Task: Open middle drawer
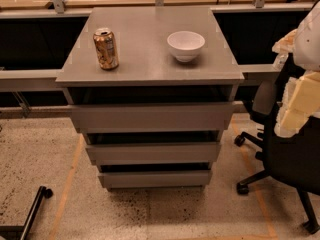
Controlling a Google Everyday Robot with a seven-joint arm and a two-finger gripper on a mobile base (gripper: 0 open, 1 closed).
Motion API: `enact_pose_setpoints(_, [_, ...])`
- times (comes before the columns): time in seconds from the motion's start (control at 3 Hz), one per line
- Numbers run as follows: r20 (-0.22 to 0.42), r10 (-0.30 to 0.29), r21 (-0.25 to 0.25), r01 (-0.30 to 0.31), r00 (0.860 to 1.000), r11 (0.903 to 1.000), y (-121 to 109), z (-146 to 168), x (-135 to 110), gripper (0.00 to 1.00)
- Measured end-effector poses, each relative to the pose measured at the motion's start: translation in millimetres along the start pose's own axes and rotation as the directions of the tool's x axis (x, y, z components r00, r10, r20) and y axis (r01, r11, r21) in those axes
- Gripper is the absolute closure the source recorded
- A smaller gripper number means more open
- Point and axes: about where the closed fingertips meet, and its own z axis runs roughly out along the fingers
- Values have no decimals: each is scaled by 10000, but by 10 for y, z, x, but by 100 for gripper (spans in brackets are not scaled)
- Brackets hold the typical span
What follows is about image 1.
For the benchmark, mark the clear plastic bottle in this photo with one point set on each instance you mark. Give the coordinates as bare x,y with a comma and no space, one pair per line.
280,61

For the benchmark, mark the grey drawer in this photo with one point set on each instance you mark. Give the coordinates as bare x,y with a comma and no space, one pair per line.
155,179
154,153
151,117

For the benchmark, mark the grey drawer cabinet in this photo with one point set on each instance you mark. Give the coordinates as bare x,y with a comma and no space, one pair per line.
149,74

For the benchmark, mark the white ceramic bowl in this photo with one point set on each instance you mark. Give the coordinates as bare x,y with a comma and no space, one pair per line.
185,45

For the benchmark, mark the grey bottom drawer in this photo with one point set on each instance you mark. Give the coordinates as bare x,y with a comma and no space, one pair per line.
155,179

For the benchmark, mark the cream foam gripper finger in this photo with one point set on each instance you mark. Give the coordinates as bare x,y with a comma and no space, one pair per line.
300,101

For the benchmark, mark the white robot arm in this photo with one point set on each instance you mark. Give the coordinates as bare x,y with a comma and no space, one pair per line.
304,42

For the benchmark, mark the black wheeled stand leg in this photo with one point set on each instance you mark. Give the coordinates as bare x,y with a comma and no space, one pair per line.
21,232

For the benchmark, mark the gold soda can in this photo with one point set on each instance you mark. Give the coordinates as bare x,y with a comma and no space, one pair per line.
105,44

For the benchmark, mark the grey top drawer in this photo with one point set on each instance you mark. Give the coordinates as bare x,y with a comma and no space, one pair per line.
151,117

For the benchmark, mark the black office chair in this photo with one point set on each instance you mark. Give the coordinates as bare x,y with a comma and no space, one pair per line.
293,161

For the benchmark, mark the grey metal railing frame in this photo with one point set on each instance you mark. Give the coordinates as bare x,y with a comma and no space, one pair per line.
33,85

